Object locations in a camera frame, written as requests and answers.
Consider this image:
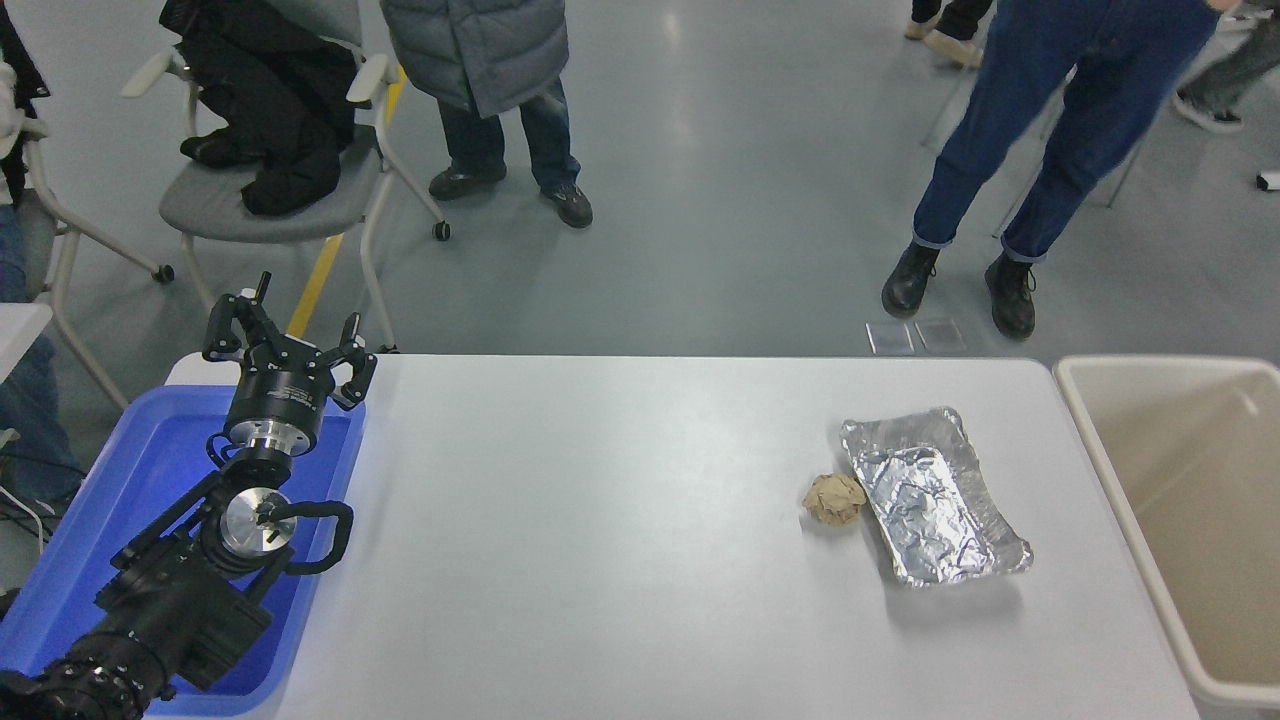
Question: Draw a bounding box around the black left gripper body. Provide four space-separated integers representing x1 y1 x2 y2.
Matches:
232 337 347 433

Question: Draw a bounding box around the blue plastic tray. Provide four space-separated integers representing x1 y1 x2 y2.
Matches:
0 383 367 718

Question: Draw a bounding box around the black clothing pile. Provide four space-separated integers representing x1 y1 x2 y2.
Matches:
160 0 359 218

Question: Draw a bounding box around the small white table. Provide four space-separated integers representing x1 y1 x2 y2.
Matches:
0 303 53 381

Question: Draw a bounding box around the person in dark shoes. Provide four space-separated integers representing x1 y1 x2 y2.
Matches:
380 0 594 230

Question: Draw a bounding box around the crumpled tan paper ball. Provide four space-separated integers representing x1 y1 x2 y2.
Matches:
802 473 868 527

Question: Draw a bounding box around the silver foil tray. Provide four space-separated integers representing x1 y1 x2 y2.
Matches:
840 407 1034 589

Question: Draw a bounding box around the person in tan shoes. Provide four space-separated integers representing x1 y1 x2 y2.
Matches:
904 0 997 70

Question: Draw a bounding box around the person in blue jeans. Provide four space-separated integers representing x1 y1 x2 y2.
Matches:
880 0 1223 342

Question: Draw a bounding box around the large pale bin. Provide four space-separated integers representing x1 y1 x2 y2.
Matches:
1052 355 1280 709

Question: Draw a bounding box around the person in striped sneakers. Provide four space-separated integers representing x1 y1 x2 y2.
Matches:
1172 10 1280 135

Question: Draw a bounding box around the grey seat white frame chair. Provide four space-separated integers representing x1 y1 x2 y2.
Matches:
120 0 451 353

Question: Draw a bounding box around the white frame wheeled chair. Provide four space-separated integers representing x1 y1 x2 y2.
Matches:
20 115 175 411

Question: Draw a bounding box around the white cable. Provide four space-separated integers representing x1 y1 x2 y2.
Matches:
0 485 49 551

